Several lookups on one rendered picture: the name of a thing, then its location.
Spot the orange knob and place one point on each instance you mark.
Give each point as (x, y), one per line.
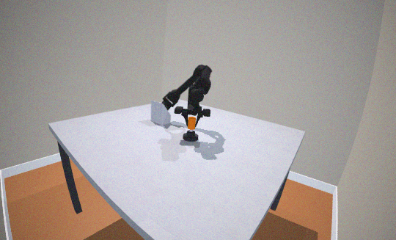
(191, 123)

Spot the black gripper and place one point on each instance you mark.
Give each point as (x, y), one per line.
(180, 109)

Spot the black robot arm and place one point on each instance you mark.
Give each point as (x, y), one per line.
(196, 91)

